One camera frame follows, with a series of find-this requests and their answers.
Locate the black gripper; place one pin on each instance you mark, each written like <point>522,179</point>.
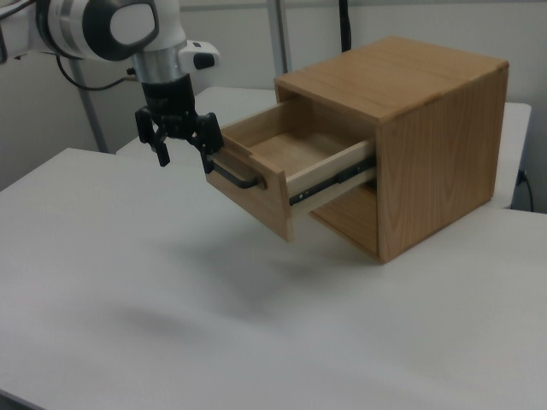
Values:
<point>168,100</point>

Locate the grey metal frame post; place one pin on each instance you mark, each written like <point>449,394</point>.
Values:
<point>280,38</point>
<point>92,115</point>

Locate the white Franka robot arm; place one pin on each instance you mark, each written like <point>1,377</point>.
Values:
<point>68,25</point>

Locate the wooden drawer cabinet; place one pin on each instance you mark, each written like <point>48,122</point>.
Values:
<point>440,171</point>

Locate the black drawer slide rail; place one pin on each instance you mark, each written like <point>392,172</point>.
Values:
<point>329,181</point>

